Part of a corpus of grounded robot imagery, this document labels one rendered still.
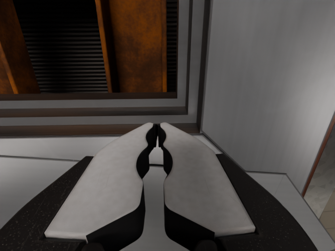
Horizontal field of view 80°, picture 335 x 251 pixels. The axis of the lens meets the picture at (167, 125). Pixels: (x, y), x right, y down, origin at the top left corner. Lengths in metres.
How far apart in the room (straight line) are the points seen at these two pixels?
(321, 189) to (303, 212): 0.33
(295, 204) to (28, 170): 0.22
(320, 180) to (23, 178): 0.51
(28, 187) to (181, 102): 0.14
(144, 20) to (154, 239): 0.26
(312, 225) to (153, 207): 0.15
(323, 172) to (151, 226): 0.40
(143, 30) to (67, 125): 0.19
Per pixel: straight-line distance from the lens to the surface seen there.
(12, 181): 0.20
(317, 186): 0.54
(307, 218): 0.24
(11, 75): 0.33
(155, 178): 0.16
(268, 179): 0.18
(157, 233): 0.21
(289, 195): 0.21
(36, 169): 0.18
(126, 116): 0.16
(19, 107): 0.21
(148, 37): 0.31
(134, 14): 0.31
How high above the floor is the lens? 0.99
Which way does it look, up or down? 63 degrees down
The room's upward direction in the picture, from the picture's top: 177 degrees clockwise
